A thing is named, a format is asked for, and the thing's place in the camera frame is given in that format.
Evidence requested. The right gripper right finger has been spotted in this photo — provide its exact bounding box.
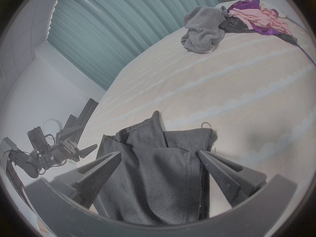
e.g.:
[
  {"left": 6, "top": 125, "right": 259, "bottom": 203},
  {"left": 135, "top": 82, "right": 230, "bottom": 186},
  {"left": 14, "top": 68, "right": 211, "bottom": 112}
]
[{"left": 198, "top": 150, "right": 267, "bottom": 205}]

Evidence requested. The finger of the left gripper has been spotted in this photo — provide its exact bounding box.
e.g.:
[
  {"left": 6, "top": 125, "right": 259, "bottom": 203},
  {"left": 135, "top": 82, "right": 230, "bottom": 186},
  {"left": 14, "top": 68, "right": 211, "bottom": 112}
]
[
  {"left": 78, "top": 144, "right": 98, "bottom": 158},
  {"left": 59, "top": 125, "right": 82, "bottom": 142}
]

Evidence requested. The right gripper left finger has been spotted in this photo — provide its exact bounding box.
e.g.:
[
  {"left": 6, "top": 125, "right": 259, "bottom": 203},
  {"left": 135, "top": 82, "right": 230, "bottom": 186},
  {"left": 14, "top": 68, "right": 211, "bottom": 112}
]
[{"left": 53, "top": 151, "right": 122, "bottom": 208}]

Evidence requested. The black T-shirt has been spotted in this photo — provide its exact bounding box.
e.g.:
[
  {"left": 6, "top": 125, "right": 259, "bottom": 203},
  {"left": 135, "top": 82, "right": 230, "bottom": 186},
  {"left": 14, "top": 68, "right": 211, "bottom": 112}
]
[{"left": 94, "top": 111, "right": 218, "bottom": 225}]

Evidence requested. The bed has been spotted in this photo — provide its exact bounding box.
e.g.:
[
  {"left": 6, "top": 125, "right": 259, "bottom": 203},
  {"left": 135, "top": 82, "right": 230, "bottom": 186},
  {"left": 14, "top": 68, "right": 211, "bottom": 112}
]
[{"left": 81, "top": 0, "right": 316, "bottom": 219}]

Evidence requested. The pile of clothes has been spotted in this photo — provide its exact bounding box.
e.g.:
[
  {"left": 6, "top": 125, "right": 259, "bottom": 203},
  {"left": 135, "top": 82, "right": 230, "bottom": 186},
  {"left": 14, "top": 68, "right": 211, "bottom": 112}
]
[{"left": 218, "top": 0, "right": 316, "bottom": 66}]

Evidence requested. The round mirror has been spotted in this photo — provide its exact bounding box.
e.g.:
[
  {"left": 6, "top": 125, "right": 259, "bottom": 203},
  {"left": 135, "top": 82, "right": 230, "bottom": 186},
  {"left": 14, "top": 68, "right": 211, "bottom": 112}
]
[{"left": 43, "top": 118, "right": 62, "bottom": 136}]

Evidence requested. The black chest of drawers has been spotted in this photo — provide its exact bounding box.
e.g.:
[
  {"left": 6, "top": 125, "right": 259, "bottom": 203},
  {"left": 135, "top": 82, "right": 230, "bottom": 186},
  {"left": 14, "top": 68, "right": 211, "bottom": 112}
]
[{"left": 65, "top": 98, "right": 99, "bottom": 143}]

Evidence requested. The blue-green curtain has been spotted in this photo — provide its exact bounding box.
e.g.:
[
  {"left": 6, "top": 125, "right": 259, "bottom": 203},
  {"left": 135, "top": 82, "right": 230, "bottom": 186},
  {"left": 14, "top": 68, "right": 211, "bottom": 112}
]
[
  {"left": 65, "top": 0, "right": 229, "bottom": 46},
  {"left": 46, "top": 0, "right": 158, "bottom": 91}
]

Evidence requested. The grey garment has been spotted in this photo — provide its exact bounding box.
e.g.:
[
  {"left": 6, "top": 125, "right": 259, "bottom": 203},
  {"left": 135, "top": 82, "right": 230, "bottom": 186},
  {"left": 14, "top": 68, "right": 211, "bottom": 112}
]
[{"left": 181, "top": 6, "right": 225, "bottom": 54}]

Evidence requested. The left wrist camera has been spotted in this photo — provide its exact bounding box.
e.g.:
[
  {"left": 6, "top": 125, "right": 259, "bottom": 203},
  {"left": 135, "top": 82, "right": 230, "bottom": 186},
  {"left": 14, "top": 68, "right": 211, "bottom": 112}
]
[{"left": 27, "top": 126, "right": 47, "bottom": 149}]

